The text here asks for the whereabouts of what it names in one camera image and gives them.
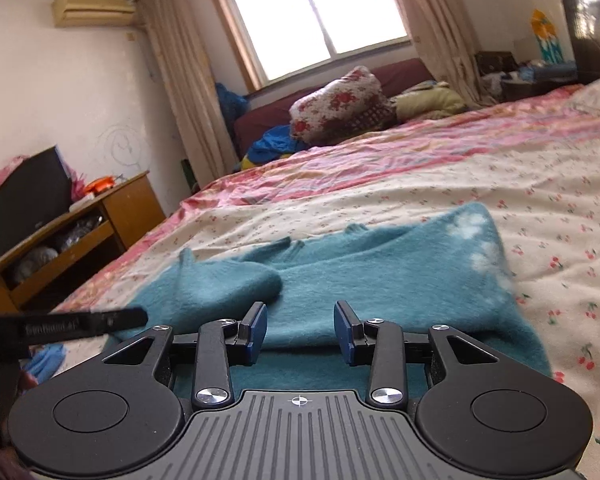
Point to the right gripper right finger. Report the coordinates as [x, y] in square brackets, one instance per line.
[378, 344]

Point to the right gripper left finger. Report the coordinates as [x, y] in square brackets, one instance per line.
[222, 344]

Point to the teal fuzzy sweater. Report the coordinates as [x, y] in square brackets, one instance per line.
[450, 269]

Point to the wooden side cabinet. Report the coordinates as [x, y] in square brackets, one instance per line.
[45, 268]

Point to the black television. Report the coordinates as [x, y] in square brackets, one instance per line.
[36, 192]

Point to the orange toy on cabinet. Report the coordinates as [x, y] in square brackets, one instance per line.
[100, 185]

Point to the left beige curtain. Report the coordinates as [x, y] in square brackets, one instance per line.
[187, 77]

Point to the beige curtain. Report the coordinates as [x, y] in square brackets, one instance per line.
[187, 77]
[446, 42]

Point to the blue garment on bed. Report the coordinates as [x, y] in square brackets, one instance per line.
[276, 143]

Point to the blue bag by curtain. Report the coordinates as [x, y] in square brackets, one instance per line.
[232, 106]

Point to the red floral folded quilt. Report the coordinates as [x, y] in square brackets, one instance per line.
[346, 107]

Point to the pink floral bed sheet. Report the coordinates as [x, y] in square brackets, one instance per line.
[534, 165]

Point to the yellow-green pillow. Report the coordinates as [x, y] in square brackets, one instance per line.
[428, 100]

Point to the dark red headboard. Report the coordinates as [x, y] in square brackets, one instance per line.
[394, 78]

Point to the dark cluttered nightstand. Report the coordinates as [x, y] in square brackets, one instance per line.
[506, 80]

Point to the window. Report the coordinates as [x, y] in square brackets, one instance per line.
[277, 39]

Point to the yellow teal package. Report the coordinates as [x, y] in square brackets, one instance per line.
[546, 36]

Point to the right beige curtain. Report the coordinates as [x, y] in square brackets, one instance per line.
[446, 42]

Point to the white wall air conditioner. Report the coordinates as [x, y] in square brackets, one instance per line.
[78, 13]

